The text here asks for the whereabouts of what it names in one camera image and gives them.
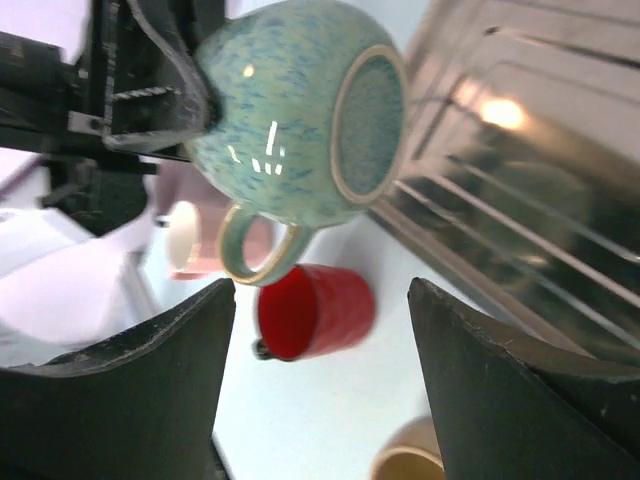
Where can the metal serving tray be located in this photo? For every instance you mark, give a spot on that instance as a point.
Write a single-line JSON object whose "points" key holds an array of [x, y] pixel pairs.
{"points": [[521, 179]]}

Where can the beige ceramic mug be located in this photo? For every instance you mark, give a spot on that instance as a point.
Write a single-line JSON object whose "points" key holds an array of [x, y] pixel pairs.
{"points": [[413, 453]]}

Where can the green ceramic mug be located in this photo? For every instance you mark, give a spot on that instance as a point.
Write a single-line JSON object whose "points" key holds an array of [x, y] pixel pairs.
{"points": [[314, 101]]}

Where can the mauve ceramic cup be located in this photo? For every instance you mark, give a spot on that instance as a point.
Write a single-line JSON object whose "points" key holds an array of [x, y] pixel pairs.
{"points": [[177, 181]]}

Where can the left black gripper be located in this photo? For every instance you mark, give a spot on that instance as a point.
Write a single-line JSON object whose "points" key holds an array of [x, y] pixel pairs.
{"points": [[135, 85]]}

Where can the red ceramic mug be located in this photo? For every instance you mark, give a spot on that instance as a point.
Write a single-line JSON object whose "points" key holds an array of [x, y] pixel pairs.
{"points": [[313, 310]]}

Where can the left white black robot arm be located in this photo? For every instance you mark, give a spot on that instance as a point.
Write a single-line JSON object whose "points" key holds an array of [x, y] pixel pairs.
{"points": [[58, 273]]}

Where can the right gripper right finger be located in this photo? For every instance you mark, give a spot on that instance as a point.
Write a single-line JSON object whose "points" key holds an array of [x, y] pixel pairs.
{"points": [[508, 406]]}

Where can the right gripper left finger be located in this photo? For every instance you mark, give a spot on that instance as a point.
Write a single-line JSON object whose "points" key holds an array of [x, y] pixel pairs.
{"points": [[138, 405]]}

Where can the pink ceramic mug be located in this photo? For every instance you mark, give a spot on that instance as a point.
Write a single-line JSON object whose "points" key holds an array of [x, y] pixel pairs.
{"points": [[192, 244]]}

